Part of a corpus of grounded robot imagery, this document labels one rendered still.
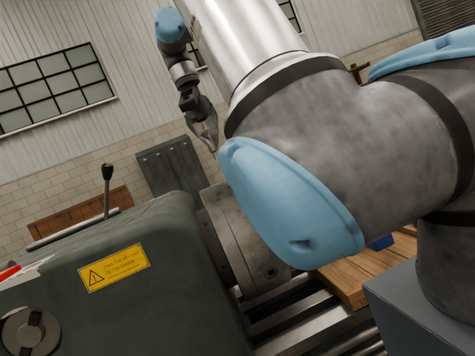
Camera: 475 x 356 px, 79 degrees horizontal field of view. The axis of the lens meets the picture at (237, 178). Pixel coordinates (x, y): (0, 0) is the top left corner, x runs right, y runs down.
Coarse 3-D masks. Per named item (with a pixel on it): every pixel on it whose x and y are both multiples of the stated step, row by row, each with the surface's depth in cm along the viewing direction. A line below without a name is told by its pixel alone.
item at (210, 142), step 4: (204, 132) 78; (208, 132) 78; (208, 140) 78; (212, 140) 78; (208, 144) 78; (212, 144) 78; (212, 148) 78; (216, 148) 79; (212, 152) 78; (216, 152) 79; (216, 156) 78; (216, 160) 78; (216, 164) 78; (220, 168) 78
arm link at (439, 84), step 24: (408, 48) 22; (432, 48) 21; (456, 48) 20; (384, 72) 24; (408, 72) 22; (432, 72) 21; (456, 72) 20; (432, 96) 20; (456, 96) 19; (456, 120) 19; (456, 144) 19; (456, 192) 20
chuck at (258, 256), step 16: (224, 192) 70; (224, 208) 66; (240, 208) 66; (240, 224) 64; (240, 240) 63; (256, 240) 64; (256, 256) 64; (272, 256) 64; (256, 272) 65; (288, 272) 68; (272, 288) 71
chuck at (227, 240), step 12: (204, 192) 73; (204, 204) 69; (216, 204) 68; (216, 216) 66; (216, 228) 64; (228, 228) 64; (228, 240) 63; (228, 252) 63; (240, 252) 63; (240, 264) 63; (240, 276) 64; (240, 288) 65; (252, 288) 66
